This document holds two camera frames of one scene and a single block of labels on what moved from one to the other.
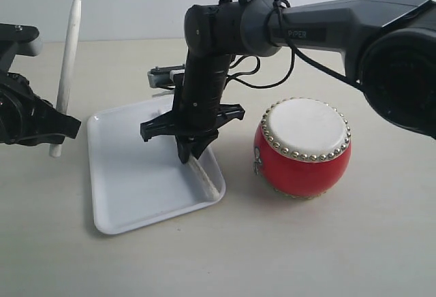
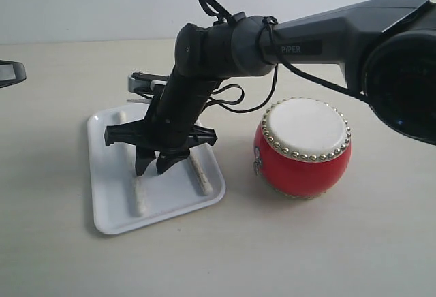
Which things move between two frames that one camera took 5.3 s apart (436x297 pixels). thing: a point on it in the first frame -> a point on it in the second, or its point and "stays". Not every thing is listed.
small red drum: (302, 147) stays
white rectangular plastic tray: (136, 182) stays
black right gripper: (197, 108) -> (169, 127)
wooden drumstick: (68, 60) -> (137, 184)
